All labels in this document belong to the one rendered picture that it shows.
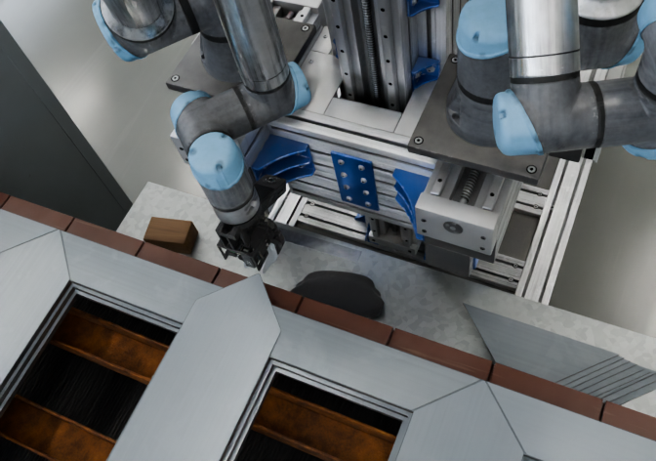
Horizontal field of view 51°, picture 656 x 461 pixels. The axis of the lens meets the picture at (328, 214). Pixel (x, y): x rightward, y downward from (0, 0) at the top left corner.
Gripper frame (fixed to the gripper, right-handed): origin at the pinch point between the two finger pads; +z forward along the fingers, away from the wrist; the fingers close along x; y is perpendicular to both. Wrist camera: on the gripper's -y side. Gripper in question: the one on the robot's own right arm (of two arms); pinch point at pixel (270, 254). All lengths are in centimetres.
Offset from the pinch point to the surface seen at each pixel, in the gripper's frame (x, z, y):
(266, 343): 6.8, 0.8, 16.0
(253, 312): 1.9, 0.8, 11.4
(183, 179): -84, 86, -53
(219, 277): -8.8, 3.2, 6.6
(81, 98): -146, 85, -75
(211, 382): 0.8, 0.9, 25.8
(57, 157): -82, 27, -19
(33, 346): -35.5, 2.1, 31.8
